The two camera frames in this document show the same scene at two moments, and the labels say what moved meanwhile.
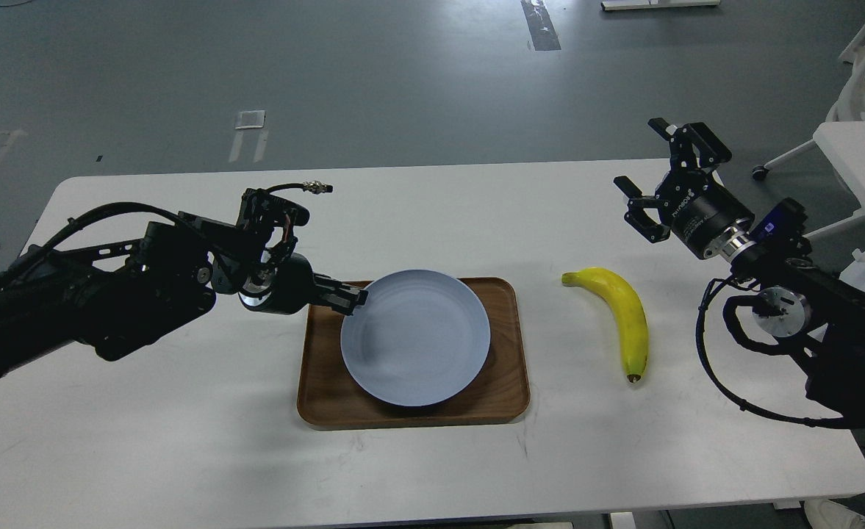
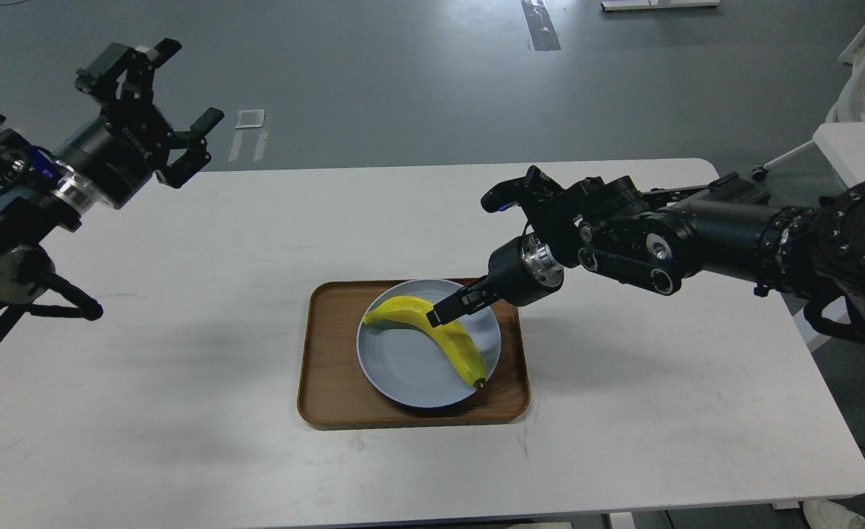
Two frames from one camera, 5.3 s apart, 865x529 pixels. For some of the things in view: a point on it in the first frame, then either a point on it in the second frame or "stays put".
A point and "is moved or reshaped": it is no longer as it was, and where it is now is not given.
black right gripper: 700,211 -> 519,272
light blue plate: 421,338 is moved or reshaped
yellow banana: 630,310 -> 454,336
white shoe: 824,513 stays put
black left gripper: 292,286 -> 114,158
